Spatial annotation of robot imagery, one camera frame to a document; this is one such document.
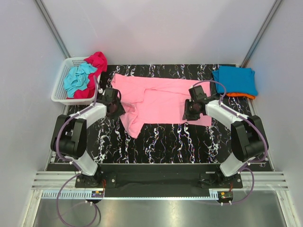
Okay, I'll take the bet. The pink t shirt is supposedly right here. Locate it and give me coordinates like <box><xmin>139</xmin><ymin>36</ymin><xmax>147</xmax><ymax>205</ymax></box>
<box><xmin>110</xmin><ymin>73</ymin><xmax>213</xmax><ymax>139</ymax></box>

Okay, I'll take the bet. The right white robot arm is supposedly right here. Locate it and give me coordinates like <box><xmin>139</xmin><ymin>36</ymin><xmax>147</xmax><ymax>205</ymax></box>
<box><xmin>183</xmin><ymin>85</ymin><xmax>268</xmax><ymax>186</ymax></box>

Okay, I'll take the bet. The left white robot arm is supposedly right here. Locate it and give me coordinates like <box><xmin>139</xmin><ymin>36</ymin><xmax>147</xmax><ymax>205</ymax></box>
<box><xmin>50</xmin><ymin>88</ymin><xmax>125</xmax><ymax>184</ymax></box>

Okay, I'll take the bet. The folded orange t shirt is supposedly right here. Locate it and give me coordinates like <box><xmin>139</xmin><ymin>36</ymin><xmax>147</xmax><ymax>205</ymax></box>
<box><xmin>226</xmin><ymin>93</ymin><xmax>256</xmax><ymax>100</ymax></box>

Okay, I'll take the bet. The light blue t shirt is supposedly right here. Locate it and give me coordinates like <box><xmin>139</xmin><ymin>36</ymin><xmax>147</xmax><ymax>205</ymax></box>
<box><xmin>63</xmin><ymin>62</ymin><xmax>97</xmax><ymax>98</ymax></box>

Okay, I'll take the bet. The red t shirt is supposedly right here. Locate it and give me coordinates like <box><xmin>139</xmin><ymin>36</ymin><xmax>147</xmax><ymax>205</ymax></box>
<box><xmin>67</xmin><ymin>52</ymin><xmax>107</xmax><ymax>99</ymax></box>

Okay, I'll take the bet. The folded teal t shirt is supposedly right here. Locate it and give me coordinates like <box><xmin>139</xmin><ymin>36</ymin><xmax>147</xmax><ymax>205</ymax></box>
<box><xmin>212</xmin><ymin>66</ymin><xmax>258</xmax><ymax>96</ymax></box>

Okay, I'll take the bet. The white plastic basket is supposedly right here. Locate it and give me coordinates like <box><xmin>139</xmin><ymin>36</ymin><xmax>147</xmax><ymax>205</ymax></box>
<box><xmin>51</xmin><ymin>57</ymin><xmax>101</xmax><ymax>105</ymax></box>

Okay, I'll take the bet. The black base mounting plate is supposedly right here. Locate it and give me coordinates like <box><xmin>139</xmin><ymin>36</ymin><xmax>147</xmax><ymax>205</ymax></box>
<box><xmin>75</xmin><ymin>172</ymin><xmax>243</xmax><ymax>189</ymax></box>

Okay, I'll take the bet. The white slotted cable duct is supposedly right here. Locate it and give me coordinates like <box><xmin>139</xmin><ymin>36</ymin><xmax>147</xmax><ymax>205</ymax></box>
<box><xmin>41</xmin><ymin>190</ymin><xmax>221</xmax><ymax>201</ymax></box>

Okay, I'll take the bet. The aluminium frame rail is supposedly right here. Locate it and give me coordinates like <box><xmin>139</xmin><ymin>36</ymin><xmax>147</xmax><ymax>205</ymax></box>
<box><xmin>31</xmin><ymin>171</ymin><xmax>288</xmax><ymax>191</ymax></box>

